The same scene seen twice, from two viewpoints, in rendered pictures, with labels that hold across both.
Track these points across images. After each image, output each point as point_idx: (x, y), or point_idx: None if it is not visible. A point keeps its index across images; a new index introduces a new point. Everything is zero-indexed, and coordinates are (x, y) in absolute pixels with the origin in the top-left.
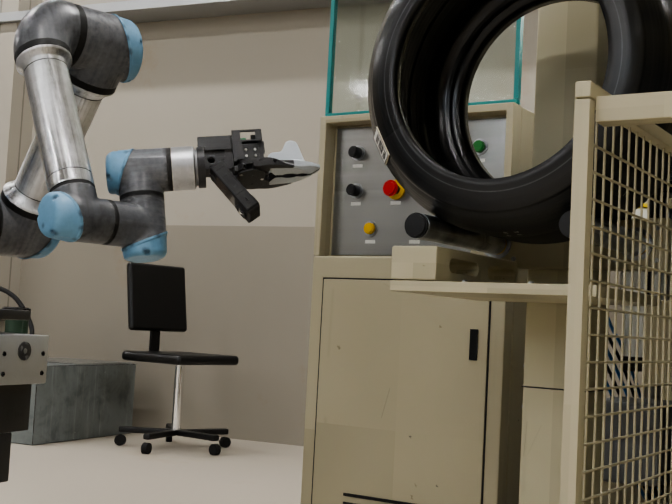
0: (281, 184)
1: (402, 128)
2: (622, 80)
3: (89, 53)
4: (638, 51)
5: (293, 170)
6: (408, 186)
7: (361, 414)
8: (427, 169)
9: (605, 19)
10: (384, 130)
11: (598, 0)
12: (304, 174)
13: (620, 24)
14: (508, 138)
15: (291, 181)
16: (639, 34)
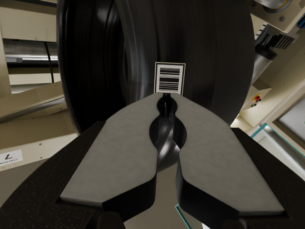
0: (255, 154)
1: (129, 76)
2: (57, 8)
3: None
4: (56, 21)
5: (126, 120)
6: (168, 11)
7: None
8: (126, 10)
9: (57, 47)
10: (146, 92)
11: (58, 59)
12: (174, 105)
13: (56, 40)
14: (282, 108)
15: (218, 125)
16: (56, 30)
